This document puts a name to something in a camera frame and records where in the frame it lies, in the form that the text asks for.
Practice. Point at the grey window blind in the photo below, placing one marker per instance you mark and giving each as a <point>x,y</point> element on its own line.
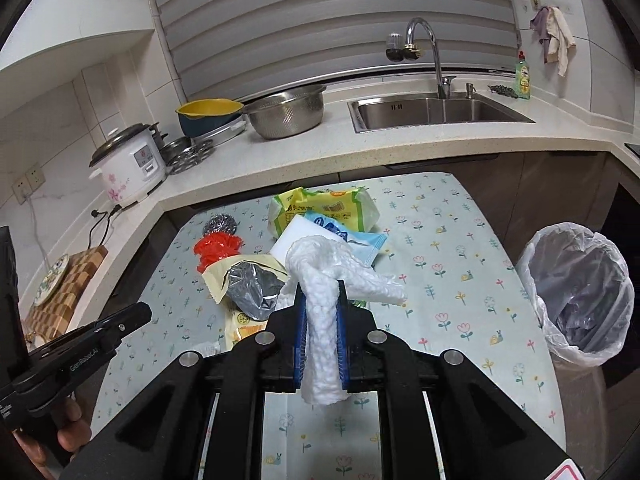
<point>300,10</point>

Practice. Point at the white floral rice cooker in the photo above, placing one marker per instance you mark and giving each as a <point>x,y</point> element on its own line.
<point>130,170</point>

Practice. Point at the small white wrapper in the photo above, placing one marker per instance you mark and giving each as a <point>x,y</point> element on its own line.
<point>206,348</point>

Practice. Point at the patterned plate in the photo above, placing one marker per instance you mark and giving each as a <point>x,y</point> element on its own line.
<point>50,280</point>

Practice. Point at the dark scouring cloth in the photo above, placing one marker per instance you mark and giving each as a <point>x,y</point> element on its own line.
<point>502,91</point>

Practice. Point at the red plastic mesh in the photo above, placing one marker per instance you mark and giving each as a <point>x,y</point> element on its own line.
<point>215,250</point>

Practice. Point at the floral tablecloth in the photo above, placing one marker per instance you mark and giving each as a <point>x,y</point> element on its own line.
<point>450,260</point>

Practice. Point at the black gas stove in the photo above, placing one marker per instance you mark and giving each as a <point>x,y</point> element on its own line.
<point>634,155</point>

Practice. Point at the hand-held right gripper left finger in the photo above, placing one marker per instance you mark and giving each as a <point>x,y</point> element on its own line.
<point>299,340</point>

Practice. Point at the yellow green plastic packet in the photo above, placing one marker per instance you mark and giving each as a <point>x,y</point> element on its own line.
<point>325,205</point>

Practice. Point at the chrome faucet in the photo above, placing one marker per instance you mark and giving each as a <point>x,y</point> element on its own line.
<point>435,55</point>

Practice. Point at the steel wool scourer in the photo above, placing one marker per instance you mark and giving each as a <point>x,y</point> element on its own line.
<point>220,224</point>

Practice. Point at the white sponge block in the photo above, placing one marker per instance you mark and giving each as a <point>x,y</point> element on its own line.
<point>295,232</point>

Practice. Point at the purple hanging cloth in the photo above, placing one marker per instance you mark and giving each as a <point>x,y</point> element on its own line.
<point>540,22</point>

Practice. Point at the blue plastic packet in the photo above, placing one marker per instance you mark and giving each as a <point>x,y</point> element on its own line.
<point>365,242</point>

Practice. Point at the yellow snack packet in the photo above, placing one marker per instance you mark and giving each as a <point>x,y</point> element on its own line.
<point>240,327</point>

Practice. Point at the checkered wooden cutting board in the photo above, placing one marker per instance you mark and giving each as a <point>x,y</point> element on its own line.
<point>80,272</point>

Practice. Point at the faucet filter head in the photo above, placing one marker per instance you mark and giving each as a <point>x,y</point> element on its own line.
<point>395,50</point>

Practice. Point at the sink soap dispenser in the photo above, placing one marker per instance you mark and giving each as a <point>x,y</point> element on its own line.
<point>470,90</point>

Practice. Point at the white foam wrap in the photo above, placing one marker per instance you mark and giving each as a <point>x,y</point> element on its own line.
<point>320,280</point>

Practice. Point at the steel colander bowl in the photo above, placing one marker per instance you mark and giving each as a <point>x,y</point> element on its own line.
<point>285,115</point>

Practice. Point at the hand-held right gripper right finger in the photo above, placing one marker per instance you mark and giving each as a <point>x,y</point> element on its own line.
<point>342,340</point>

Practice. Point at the person's left hand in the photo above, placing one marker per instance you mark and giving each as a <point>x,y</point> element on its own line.
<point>75,432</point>

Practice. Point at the wall power socket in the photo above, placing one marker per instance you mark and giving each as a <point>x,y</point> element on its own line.
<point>27,182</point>

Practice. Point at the yellow and blue bowl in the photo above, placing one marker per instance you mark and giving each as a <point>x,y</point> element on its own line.
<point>210,110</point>

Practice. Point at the trash bin with white liner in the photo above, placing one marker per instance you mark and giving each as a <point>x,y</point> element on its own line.
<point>575,300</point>

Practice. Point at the cream hanging cloth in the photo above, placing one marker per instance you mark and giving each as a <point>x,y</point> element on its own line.
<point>560,35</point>

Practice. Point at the cream foil pouch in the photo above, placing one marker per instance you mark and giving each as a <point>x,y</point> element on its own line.
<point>220,275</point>

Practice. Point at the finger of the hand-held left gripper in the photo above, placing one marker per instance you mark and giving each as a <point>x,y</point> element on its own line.
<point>90,342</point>

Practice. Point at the stainless steel sink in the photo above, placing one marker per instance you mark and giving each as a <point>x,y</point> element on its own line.
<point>425,112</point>

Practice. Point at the round steel steamer rack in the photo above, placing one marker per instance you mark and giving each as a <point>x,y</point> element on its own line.
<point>192,155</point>

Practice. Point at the green dish soap bottle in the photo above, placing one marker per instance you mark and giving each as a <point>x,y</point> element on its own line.
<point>523,77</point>

